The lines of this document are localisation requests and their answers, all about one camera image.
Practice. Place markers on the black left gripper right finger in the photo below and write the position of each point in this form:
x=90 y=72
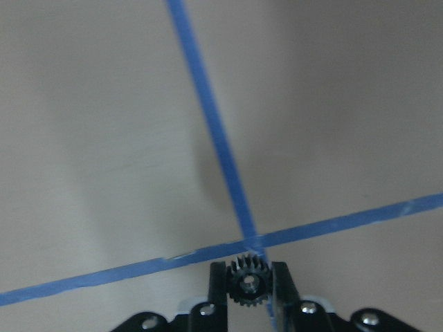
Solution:
x=285 y=297

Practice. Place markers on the small black bearing gear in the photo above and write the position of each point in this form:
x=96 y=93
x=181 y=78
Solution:
x=248 y=280

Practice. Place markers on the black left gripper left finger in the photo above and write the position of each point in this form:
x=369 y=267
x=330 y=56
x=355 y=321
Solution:
x=217 y=296

